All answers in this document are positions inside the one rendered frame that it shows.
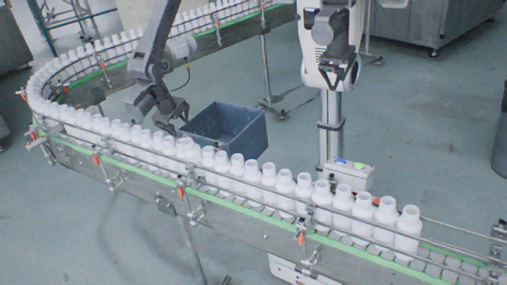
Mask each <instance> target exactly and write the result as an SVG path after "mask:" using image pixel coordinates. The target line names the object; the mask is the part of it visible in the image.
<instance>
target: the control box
mask: <svg viewBox="0 0 507 285"><path fill-rule="evenodd" d="M336 159H337V157H332V158H330V160H329V161H327V162H326V163H324V171H323V178H322V179H324V180H326V179H327V178H328V177H329V173H333V174H335V179H338V185H339V184H342V183H345V184H347V185H350V186H351V192H352V194H353V196H356V195H357V194H358V193H359V192H367V190H368V189H369V188H370V187H371V186H372V181H373V172H374V167H372V166H368V165H364V164H363V165H364V167H362V168H360V167H355V166H354V165H355V164H356V163H355V162H352V161H346V160H345V163H338V162H336Z"/></svg>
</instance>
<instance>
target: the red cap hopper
mask: <svg viewBox="0 0 507 285"><path fill-rule="evenodd" d="M33 1H34V2H35V6H36V8H37V10H38V13H39V14H40V15H41V18H42V21H43V23H44V25H45V28H48V27H49V26H51V25H55V24H58V23H62V22H65V21H68V20H71V19H74V18H76V15H74V16H71V17H66V18H63V19H60V20H58V21H55V22H52V23H49V22H50V19H51V18H52V17H55V16H58V15H61V14H66V13H69V12H73V11H74V10H73V9H71V10H67V11H62V12H60V13H56V14H53V13H54V12H55V10H56V8H52V10H51V12H50V14H49V15H47V16H45V17H44V15H43V13H42V11H43V10H44V7H45V4H46V3H45V2H43V4H42V7H41V8H40V7H39V6H38V2H37V1H36V0H33ZM62 1H64V2H65V3H67V4H69V5H71V6H72V3H71V2H68V1H67V0H62ZM74 1H75V7H76V10H77V11H78V12H79V16H80V17H84V16H85V15H92V12H91V8H90V5H89V2H88V0H83V2H84V3H85V7H86V9H87V10H86V9H84V8H81V7H80V4H79V1H78V0H74ZM26 2H27V4H28V6H29V9H30V11H31V13H32V16H33V18H34V20H35V24H36V26H37V27H38V29H39V31H40V33H39V35H43V34H44V32H43V30H42V28H41V25H40V23H38V19H37V17H36V15H35V12H34V10H33V9H32V5H31V3H30V0H26ZM82 11H83V12H85V13H82ZM45 19H47V22H46V21H45ZM90 19H91V24H92V26H91V27H92V28H94V27H98V25H96V23H95V21H94V18H93V17H92V18H90ZM47 32H48V34H49V38H50V40H51V41H54V40H56V39H55V38H52V36H51V32H50V30H48V31H47Z"/></svg>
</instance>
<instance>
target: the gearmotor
mask: <svg viewBox="0 0 507 285"><path fill-rule="evenodd" d="M196 51H197V43H196V41H195V39H194V38H193V37H192V36H190V35H186V36H184V37H182V38H177V39H174V40H171V41H169V42H167V43H166V46H165V51H164V52H165V53H164V57H163V60H162V61H163V62H164V64H163V66H162V69H161V70H162V72H163V75H166V74H168V73H170V72H173V67H172V63H171V61H173V60H177V59H181V58H184V60H186V59H187V56H189V55H190V54H193V53H195V52H196ZM186 67H187V70H188V73H189V69H188V63H187V61H186ZM188 81H189V77H188ZM188 81H187V82H186V83H185V84H184V85H183V86H182V87H184V86H185V85H186V84H187V83H188ZM180 88H181V87H179V88H177V89H174V90H178V89H180ZM174 90H171V91H174Z"/></svg>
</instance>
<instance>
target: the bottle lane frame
mask: <svg viewBox="0 0 507 285"><path fill-rule="evenodd" d="M51 141H53V143H54V144H56V145H57V146H58V147H60V148H62V149H64V151H65V153H66V154H67V155H70V156H72V157H71V158H70V159H69V160H70V162H71V164H72V167H71V166H69V165H66V164H64V165H65V166H67V167H68V168H69V169H71V170H74V171H76V172H78V173H81V174H82V175H85V176H87V177H90V178H92V179H95V180H96V181H99V182H102V183H104V184H107V185H109V184H108V183H107V182H106V177H105V176H104V172H103V170H102V168H101V166H100V164H99V165H96V164H95V162H94V159H93V158H91V159H90V160H89V161H88V160H87V157H88V156H90V155H92V154H93V153H92V151H90V150H87V149H84V148H82V147H78V146H77V145H73V144H72V143H71V142H66V141H63V140H61V139H58V138H55V137H51ZM101 158H102V160H103V163H104V165H105V167H106V170H107V172H108V174H109V178H111V179H112V178H114V177H115V176H117V174H118V171H117V170H116V167H118V168H119V170H120V171H121V173H120V174H119V176H122V178H123V180H124V182H123V183H122V184H121V185H120V186H118V189H119V191H122V192H124V193H127V194H129V195H133V196H134V197H137V198H139V199H142V200H144V201H148V202H149V203H151V204H154V205H156V202H155V199H154V197H155V196H156V195H157V196H161V197H163V198H166V199H168V200H169V201H170V202H171V203H172V204H173V206H174V211H176V214H177V215H180V216H183V217H185V218H187V219H189V217H188V216H187V213H188V212H187V209H186V204H185V201H184V199H183V197H182V198H181V197H180V196H179V193H178V190H177V192H176V193H174V194H173V193H172V192H171V190H172V189H173V188H174V187H176V186H177V183H176V180H174V181H172V180H169V179H168V178H167V179H165V178H164V177H161V176H157V174H154V172H155V171H154V172H153V173H150V172H149V171H147V170H148V169H147V170H141V169H140V168H137V167H134V166H131V165H129V164H127V163H126V164H125V163H122V162H120V161H117V160H116V159H115V158H110V157H109V156H108V157H107V156H105V155H102V156H101ZM119 176H118V177H117V178H115V179H114V180H115V181H114V183H115V186H117V185H118V184H119V183H120V182H121V180H120V177H119ZM190 186H191V185H190ZM190 186H187V187H186V193H187V196H188V199H189V203H190V206H192V211H194V212H195V211H196V210H197V209H198V208H199V206H200V204H199V201H198V199H202V201H203V204H204V206H202V208H203V209H204V210H205V212H206V215H204V216H203V217H202V218H201V219H200V220H199V224H200V225H203V226H205V227H208V228H211V229H213V230H215V231H218V232H220V233H222V234H226V235H228V236H230V237H232V238H233V239H236V240H237V241H241V242H243V243H245V244H248V245H251V246H252V247H256V248H258V249H260V250H263V251H265V252H267V253H269V254H271V255H273V256H277V257H278V258H280V259H283V260H285V261H289V262H291V263H293V264H295V265H298V266H300V267H303V265H301V260H303V257H302V256H301V246H300V245H299V243H298V240H297V241H295V240H294V239H293V237H294V236H295V234H296V233H297V231H296V226H295V225H294V221H295V220H294V221H293V223H292V224H289V223H287V222H284V221H283V218H284V217H283V218H282V219H276V218H274V217H273V214H272V215H271V216H267V215H265V214H263V210H262V211H261V212H260V213H259V212H257V211H253V210H252V208H250V209H248V208H245V207H244V206H243V204H244V203H243V204H242V205H239V204H235V203H233V201H234V200H233V201H232V202H230V201H227V200H225V198H222V199H221V198H218V197H216V195H214V196H213V195H209V194H208V192H205V193H204V192H200V190H199V188H198V189H196V188H192V187H190ZM316 231H317V229H316V230H315V231H314V232H312V231H309V233H308V234H307V235H306V245H307V257H308V258H310V257H311V255H312V253H313V251H314V249H313V243H316V244H319V246H320V251H317V252H316V253H318V254H320V261H317V262H316V263H315V264H314V266H313V268H312V272H314V273H316V274H319V275H321V276H324V277H326V278H329V279H331V280H335V281H336V282H338V283H340V284H342V285H459V280H458V279H457V281H456V283H455V284H452V283H449V282H447V281H446V280H443V279H442V274H439V276H438V277H434V276H431V275H429V274H426V268H424V269H423V271H422V272H420V271H417V270H414V269H412V268H410V263H411V262H409V263H408V264H407V266H405V265H402V264H399V263H397V262H395V261H396V257H394V259H393V260H392V261H390V260H388V259H384V258H382V257H381V255H382V252H379V255H378V256H375V255H373V254H370V253H369V252H368V251H367V248H368V247H367V248H366V249H365V250H360V249H358V248H355V247H354V245H355V242H354V243H353V244H352V245H351V246H349V245H347V244H343V243H341V240H342V237H341V238H340V240H339V241H335V240H331V239H330V238H328V236H329V233H328V234H327V236H324V235H321V234H317V233H316ZM419 245H420V246H423V247H428V248H429V255H430V254H431V252H432V250H437V252H439V253H444V254H445V259H446V258H447V256H453V257H456V258H459V259H461V265H462V263H463V261H464V260H466V261H468V262H473V263H475V264H477V268H478V270H479V268H480V267H481V266H482V267H485V268H489V265H488V264H484V263H482V262H478V261H475V260H473V259H468V258H466V257H463V256H459V255H456V254H453V253H449V252H447V251H446V250H443V249H439V248H436V247H432V246H429V245H427V244H422V243H419Z"/></svg>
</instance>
